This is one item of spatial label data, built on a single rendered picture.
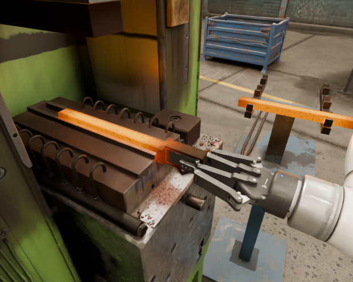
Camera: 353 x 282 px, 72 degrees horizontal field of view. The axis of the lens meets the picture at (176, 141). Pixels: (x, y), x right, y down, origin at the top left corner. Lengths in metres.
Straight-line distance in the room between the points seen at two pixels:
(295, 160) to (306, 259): 0.75
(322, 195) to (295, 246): 1.27
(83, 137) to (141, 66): 0.29
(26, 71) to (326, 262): 1.64
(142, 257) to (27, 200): 0.23
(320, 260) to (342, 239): 1.26
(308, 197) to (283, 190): 0.03
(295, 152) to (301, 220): 0.69
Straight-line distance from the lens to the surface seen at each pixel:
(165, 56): 0.70
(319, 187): 0.42
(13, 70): 0.81
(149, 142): 0.50
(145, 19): 0.71
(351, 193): 0.44
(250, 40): 4.27
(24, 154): 0.46
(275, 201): 0.42
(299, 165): 1.02
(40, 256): 0.61
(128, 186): 0.45
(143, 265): 0.51
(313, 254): 1.69
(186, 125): 0.62
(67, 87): 0.91
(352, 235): 0.42
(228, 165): 0.46
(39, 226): 0.56
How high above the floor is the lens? 1.30
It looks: 35 degrees down
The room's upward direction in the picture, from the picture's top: straight up
